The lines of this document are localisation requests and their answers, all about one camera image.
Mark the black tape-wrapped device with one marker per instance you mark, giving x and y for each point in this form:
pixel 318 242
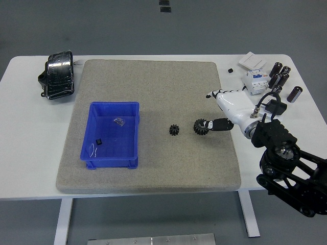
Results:
pixel 59 76

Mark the dark cylindrical capacitor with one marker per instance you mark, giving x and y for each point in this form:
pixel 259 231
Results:
pixel 277 89
pixel 283 79
pixel 294 94
pixel 274 80
pixel 285 70
pixel 277 68

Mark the small clear plastic bag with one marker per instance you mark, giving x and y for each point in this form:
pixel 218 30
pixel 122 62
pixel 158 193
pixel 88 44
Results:
pixel 119 121

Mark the white flat plate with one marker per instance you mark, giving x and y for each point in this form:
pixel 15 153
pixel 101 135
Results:
pixel 267 98

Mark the white table leg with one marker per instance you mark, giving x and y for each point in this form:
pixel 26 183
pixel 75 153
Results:
pixel 250 214
pixel 62 219

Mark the blue plastic box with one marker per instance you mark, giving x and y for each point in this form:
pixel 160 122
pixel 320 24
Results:
pixel 112 143

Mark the black floor outlet cover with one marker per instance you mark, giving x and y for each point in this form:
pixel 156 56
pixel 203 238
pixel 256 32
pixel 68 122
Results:
pixel 165 9
pixel 164 2

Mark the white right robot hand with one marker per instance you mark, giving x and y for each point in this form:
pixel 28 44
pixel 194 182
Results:
pixel 236 104

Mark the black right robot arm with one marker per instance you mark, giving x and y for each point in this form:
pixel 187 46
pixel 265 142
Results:
pixel 278 135

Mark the small black cube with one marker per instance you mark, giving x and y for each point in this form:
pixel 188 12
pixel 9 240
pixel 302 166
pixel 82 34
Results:
pixel 230 70

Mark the large black gear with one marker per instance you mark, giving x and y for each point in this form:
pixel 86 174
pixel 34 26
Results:
pixel 198 127

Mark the small black gear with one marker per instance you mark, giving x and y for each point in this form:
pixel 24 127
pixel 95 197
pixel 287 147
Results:
pixel 174 130

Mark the small black plastic piece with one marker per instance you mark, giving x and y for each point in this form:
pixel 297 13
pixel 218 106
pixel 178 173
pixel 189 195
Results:
pixel 98 142

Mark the white circuit breaker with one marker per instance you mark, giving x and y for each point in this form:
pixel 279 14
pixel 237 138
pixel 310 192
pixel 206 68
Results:
pixel 255 81

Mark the grey-brown mat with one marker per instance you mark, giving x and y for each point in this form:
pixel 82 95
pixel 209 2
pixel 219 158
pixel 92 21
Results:
pixel 158 89

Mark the grey metal plate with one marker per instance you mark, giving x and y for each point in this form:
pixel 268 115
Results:
pixel 150 240

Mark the white wall switch plate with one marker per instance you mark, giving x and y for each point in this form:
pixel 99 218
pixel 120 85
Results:
pixel 253 60

